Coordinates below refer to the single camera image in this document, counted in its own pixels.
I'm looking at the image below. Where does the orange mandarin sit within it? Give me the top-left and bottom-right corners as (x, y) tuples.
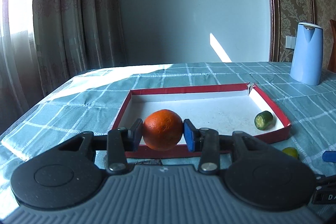
(142, 109), (183, 151)

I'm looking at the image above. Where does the green cucumber piece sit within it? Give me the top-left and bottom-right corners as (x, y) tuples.
(254, 110), (273, 130)

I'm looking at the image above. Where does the white wall switch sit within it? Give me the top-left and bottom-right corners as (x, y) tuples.
(285, 36), (296, 50)

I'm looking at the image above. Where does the teal checked tablecloth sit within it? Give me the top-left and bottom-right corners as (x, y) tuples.
(1, 62), (335, 218)

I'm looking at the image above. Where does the red cardboard tray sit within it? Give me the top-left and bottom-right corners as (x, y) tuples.
(112, 83), (291, 144)

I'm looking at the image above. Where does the patterned beige curtain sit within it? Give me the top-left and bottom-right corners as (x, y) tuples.
(1, 0), (126, 119)

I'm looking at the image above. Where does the small green tomato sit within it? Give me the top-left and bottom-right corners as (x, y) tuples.
(282, 147), (299, 159)

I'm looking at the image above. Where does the blue electric kettle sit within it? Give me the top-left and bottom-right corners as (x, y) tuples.
(290, 22), (323, 86)

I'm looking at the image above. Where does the wooden chair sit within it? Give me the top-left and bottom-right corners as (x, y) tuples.
(327, 19), (336, 73)

